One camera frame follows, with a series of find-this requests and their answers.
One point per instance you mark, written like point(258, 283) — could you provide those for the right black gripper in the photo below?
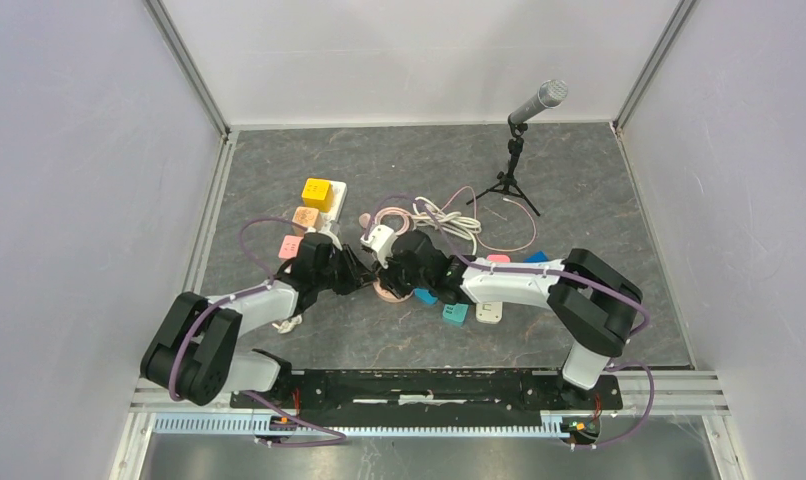
point(388, 281)

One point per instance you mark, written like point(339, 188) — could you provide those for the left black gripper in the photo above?
point(357, 275)

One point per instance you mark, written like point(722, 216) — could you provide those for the round pink socket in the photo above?
point(387, 295)

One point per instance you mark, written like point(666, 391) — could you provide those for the blue plug adapter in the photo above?
point(425, 296)

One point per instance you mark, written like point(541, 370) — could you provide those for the white power strip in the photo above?
point(340, 191)

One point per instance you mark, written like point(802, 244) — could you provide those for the pink cube plug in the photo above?
point(289, 247)

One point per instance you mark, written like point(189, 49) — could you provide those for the teal power strip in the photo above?
point(455, 314)

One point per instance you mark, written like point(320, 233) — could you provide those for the white plug adapter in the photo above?
point(489, 312)

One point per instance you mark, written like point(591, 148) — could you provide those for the pink plug adapter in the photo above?
point(498, 258)

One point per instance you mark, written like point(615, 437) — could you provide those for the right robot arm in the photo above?
point(599, 307)

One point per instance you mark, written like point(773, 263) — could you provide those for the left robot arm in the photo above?
point(194, 355)

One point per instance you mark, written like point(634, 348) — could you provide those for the orange cube plug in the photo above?
point(306, 218)

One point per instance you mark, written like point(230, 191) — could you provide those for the yellow cube plug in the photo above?
point(318, 194)

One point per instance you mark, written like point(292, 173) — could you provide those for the black tripod stand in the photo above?
point(507, 183)

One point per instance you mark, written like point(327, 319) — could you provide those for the blue white green block stack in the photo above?
point(538, 257)

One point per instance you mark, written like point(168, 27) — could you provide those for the grey microphone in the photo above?
point(551, 94)

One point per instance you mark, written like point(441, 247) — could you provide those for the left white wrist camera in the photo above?
point(331, 230)

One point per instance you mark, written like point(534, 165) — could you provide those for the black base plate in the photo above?
point(469, 397)

